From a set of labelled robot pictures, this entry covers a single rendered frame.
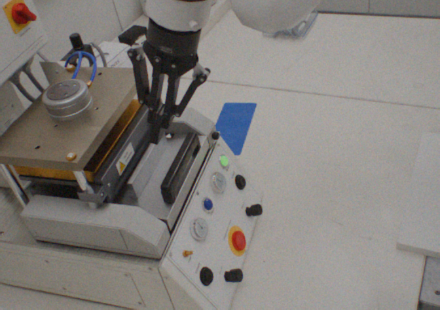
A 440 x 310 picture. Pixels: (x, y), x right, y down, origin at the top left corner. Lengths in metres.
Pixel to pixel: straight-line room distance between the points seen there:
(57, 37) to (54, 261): 0.90
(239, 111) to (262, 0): 0.85
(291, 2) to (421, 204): 0.63
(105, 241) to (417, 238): 0.59
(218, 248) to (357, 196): 0.35
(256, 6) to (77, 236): 0.50
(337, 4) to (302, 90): 1.98
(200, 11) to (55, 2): 1.06
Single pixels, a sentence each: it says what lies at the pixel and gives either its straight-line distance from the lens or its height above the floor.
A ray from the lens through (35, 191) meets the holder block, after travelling 0.94.
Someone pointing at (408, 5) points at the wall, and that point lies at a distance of 3.29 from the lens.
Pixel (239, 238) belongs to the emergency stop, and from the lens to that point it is 0.98.
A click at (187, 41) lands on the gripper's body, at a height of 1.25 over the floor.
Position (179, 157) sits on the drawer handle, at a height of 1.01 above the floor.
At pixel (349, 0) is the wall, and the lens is 3.34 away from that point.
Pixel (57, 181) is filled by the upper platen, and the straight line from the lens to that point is 0.88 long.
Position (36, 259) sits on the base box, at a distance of 0.98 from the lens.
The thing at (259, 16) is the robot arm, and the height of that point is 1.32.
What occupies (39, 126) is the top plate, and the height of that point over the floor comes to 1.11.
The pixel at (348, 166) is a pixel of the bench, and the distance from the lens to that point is 1.18.
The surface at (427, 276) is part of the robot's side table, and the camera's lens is 0.99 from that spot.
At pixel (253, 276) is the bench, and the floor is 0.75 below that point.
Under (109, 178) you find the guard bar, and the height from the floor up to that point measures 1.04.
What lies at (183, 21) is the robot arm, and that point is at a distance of 0.64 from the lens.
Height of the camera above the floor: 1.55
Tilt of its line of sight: 39 degrees down
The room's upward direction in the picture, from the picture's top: 12 degrees counter-clockwise
